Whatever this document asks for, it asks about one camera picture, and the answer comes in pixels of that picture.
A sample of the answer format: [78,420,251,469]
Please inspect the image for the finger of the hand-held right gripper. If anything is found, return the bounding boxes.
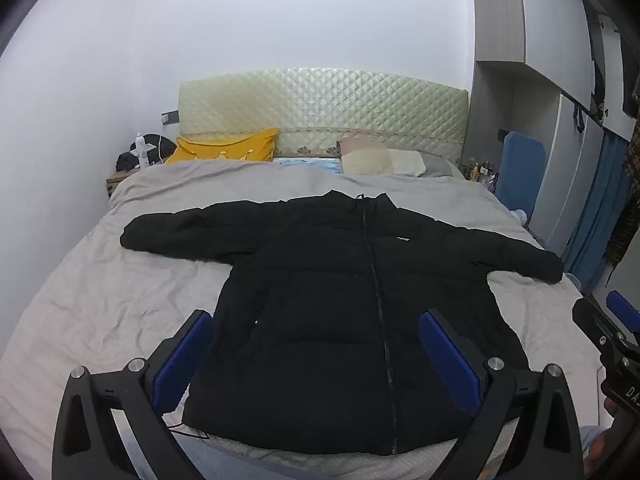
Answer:
[606,290,640,335]
[571,298,640,361]

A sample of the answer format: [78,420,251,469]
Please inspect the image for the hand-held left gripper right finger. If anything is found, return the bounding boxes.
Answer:
[417,309,586,480]

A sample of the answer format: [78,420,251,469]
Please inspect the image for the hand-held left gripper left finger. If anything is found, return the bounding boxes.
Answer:
[52,309,216,480]

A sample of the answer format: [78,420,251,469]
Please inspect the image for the black puffer jacket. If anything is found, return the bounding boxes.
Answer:
[120,189,566,457]

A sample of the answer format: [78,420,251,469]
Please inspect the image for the dark hanging clothes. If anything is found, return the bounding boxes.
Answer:
[585,10,610,121]

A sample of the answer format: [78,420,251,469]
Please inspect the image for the person's right hand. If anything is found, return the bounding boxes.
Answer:
[585,395,621,479]

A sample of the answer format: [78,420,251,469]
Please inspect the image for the grey bedspread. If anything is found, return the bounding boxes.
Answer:
[0,157,608,480]

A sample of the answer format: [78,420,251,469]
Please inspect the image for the blue curtain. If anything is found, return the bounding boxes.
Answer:
[562,130,631,296]

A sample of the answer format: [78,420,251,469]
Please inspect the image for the wooden nightstand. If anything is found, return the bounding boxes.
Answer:
[105,167,146,201]

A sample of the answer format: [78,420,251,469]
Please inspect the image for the cluster of small bottles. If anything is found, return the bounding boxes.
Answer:
[462,160,498,183]

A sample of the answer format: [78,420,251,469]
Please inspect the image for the grey pillow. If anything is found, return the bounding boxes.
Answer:
[417,152,466,179]

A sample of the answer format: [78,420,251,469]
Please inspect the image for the black bag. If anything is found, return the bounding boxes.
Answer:
[116,135,177,172]

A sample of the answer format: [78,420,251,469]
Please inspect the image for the cream pillow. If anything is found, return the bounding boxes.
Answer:
[341,149,427,177]

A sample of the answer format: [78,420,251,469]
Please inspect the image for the yellow pillow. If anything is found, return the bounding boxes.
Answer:
[164,127,279,165]

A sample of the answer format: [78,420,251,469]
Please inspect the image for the blue patterned bed sheet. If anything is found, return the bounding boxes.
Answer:
[272,156,343,173]

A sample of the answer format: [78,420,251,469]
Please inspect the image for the pink pillow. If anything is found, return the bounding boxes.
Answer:
[336,136,391,158]

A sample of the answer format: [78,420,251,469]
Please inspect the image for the grey wardrobe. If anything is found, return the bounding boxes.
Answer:
[470,0,640,291]

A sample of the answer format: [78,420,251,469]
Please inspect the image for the cream quilted headboard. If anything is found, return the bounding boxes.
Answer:
[177,67,470,163]

